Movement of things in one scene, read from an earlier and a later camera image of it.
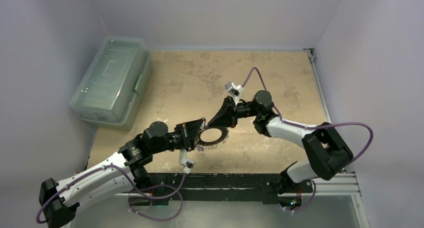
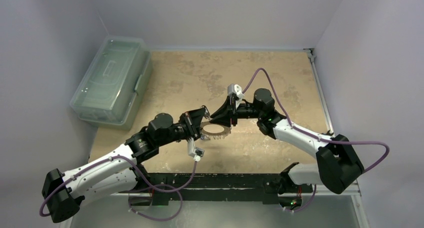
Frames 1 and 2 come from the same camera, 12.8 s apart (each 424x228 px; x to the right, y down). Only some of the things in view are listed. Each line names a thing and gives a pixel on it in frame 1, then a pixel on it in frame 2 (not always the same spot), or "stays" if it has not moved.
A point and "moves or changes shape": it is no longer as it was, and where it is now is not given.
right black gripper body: x=233 y=110 stays
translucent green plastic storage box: x=114 y=91 stays
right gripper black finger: x=224 y=116 stays
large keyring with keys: x=202 y=145 moves or changes shape
